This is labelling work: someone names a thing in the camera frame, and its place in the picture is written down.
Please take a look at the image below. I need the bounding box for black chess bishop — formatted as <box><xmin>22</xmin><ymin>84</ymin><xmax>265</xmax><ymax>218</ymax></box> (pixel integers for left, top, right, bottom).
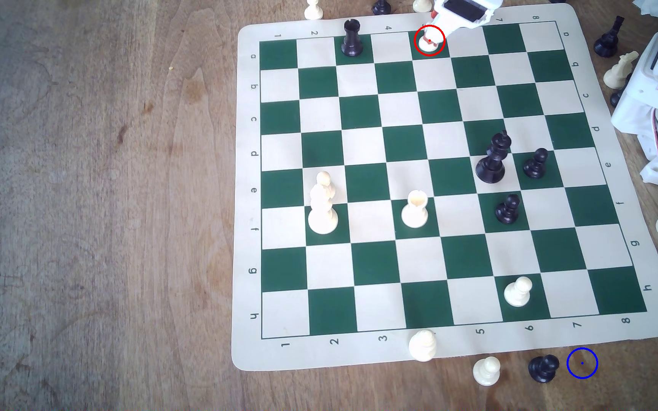
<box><xmin>593</xmin><ymin>15</ymin><xmax>626</xmax><ymax>58</ymax></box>

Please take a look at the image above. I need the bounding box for black chess rook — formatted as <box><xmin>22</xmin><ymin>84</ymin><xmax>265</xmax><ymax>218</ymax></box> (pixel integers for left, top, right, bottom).
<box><xmin>341</xmin><ymin>19</ymin><xmax>364</xmax><ymax>57</ymax></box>

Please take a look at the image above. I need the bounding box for green and cream chess mat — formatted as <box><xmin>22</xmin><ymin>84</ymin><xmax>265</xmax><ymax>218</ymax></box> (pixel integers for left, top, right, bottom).
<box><xmin>231</xmin><ymin>3</ymin><xmax>658</xmax><ymax>372</ymax></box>

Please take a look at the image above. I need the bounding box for black chess king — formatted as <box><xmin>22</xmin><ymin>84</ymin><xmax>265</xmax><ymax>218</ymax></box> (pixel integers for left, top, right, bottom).
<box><xmin>475</xmin><ymin>130</ymin><xmax>513</xmax><ymax>185</ymax></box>

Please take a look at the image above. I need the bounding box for white printed gripper body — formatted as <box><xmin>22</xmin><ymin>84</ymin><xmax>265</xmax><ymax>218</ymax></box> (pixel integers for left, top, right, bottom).
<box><xmin>433</xmin><ymin>0</ymin><xmax>505</xmax><ymax>32</ymax></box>

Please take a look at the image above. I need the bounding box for white chess knight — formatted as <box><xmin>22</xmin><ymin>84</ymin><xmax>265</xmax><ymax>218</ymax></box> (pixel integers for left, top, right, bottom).
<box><xmin>602</xmin><ymin>51</ymin><xmax>639</xmax><ymax>90</ymax></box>

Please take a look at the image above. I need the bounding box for white bishop on board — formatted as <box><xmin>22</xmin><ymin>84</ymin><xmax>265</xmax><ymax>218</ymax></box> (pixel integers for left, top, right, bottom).
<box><xmin>307</xmin><ymin>170</ymin><xmax>339</xmax><ymax>235</ymax></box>

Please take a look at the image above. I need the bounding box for white chess bishop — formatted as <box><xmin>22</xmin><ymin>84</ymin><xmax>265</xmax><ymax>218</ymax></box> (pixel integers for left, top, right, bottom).
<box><xmin>408</xmin><ymin>329</ymin><xmax>438</xmax><ymax>363</ymax></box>

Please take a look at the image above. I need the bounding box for black chess knight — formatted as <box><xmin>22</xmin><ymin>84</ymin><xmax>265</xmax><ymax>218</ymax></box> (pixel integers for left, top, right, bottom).
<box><xmin>609</xmin><ymin>73</ymin><xmax>632</xmax><ymax>108</ymax></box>

